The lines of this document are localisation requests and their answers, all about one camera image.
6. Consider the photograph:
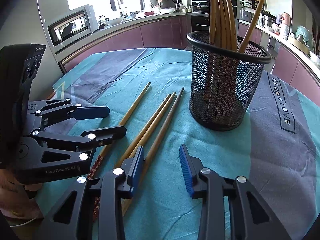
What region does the black mesh pen holder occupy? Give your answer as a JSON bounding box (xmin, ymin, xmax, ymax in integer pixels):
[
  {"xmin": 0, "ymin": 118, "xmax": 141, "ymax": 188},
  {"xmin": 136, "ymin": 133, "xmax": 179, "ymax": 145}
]
[{"xmin": 187, "ymin": 30, "xmax": 271, "ymax": 131}]

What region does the black range hood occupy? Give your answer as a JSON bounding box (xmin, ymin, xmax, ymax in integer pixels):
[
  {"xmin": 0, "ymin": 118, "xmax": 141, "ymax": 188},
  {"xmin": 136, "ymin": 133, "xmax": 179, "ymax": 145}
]
[{"xmin": 191, "ymin": 0, "xmax": 241, "ymax": 14}]

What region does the black built-in oven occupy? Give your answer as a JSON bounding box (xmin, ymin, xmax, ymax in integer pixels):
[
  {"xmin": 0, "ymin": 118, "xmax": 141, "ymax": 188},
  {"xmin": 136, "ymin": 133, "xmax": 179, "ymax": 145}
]
[{"xmin": 191, "ymin": 15, "xmax": 209, "ymax": 31}]

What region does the white microwave oven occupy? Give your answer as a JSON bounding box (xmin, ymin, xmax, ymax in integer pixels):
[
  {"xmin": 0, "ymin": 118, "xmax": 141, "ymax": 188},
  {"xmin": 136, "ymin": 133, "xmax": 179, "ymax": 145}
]
[{"xmin": 45, "ymin": 4, "xmax": 99, "ymax": 54}]

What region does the blue grey tablecloth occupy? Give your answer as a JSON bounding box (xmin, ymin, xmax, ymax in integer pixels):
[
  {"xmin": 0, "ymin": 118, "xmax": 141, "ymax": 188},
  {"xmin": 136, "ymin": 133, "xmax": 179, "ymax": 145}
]
[{"xmin": 49, "ymin": 48, "xmax": 319, "ymax": 239}]

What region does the teal covered appliance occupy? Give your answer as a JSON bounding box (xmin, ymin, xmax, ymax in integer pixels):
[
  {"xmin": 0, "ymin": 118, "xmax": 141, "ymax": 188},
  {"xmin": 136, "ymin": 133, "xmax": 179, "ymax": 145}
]
[{"xmin": 295, "ymin": 25, "xmax": 316, "ymax": 53}]

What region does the white bowl on counter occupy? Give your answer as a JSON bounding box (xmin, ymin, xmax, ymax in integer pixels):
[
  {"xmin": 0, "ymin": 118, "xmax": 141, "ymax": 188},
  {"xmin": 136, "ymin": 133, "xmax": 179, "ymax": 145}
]
[{"xmin": 106, "ymin": 16, "xmax": 124, "ymax": 26}]

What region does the person left hand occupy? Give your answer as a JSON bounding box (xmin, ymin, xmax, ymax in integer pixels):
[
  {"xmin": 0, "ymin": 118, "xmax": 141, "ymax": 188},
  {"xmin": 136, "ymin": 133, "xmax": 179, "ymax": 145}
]
[{"xmin": 1, "ymin": 169, "xmax": 43, "ymax": 220}]

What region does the wooden chopstick red end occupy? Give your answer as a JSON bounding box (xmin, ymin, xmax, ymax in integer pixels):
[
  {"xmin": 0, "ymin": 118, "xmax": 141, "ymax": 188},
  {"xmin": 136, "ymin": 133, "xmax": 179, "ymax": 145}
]
[
  {"xmin": 238, "ymin": 0, "xmax": 264, "ymax": 53},
  {"xmin": 209, "ymin": 0, "xmax": 216, "ymax": 44},
  {"xmin": 114, "ymin": 94, "xmax": 171, "ymax": 168},
  {"xmin": 217, "ymin": 0, "xmax": 226, "ymax": 49},
  {"xmin": 87, "ymin": 81, "xmax": 152, "ymax": 181},
  {"xmin": 223, "ymin": 0, "xmax": 231, "ymax": 50},
  {"xmin": 121, "ymin": 87, "xmax": 185, "ymax": 217},
  {"xmin": 93, "ymin": 91, "xmax": 177, "ymax": 222},
  {"xmin": 225, "ymin": 0, "xmax": 237, "ymax": 51}
]

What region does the black tracking camera left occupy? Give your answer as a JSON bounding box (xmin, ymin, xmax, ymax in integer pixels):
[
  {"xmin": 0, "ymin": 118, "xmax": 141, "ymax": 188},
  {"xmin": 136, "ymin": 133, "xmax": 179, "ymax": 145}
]
[{"xmin": 1, "ymin": 43, "xmax": 46, "ymax": 168}]

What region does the pink kettle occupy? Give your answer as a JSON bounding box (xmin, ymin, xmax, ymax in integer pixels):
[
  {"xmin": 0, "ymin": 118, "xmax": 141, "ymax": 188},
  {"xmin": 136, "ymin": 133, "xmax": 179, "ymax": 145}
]
[{"xmin": 279, "ymin": 12, "xmax": 292, "ymax": 41}]

